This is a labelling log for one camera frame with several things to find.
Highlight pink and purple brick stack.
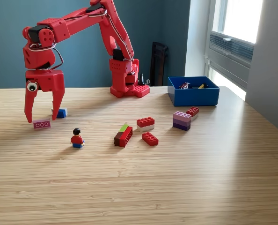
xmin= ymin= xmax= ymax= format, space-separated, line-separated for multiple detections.
xmin=172 ymin=111 xmax=192 ymax=131

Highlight grey ventilation unit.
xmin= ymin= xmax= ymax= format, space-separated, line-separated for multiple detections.
xmin=205 ymin=31 xmax=255 ymax=91

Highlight blue and white brick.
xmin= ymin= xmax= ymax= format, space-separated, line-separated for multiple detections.
xmin=51 ymin=107 xmax=68 ymax=119

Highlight black chair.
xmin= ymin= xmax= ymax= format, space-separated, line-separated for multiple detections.
xmin=149 ymin=41 xmax=169 ymax=87

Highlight brown red green brick stack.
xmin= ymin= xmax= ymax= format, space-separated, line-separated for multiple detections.
xmin=113 ymin=124 xmax=133 ymax=148

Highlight small red and white brick stack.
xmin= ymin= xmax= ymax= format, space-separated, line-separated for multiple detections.
xmin=185 ymin=106 xmax=200 ymax=121

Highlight window with white frame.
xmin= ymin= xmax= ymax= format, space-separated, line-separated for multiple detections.
xmin=209 ymin=0 xmax=263 ymax=45

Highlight toy figure red shirt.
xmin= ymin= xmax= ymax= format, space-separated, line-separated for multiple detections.
xmin=70 ymin=128 xmax=85 ymax=149

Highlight large red and white brick stack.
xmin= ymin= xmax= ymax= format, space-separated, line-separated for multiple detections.
xmin=136 ymin=116 xmax=155 ymax=132

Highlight flat red brick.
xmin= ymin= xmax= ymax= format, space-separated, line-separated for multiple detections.
xmin=141 ymin=132 xmax=159 ymax=147

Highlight black table clamp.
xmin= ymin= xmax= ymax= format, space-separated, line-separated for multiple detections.
xmin=139 ymin=73 xmax=152 ymax=86

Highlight blue plastic bin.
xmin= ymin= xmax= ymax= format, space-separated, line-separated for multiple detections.
xmin=167 ymin=76 xmax=220 ymax=107

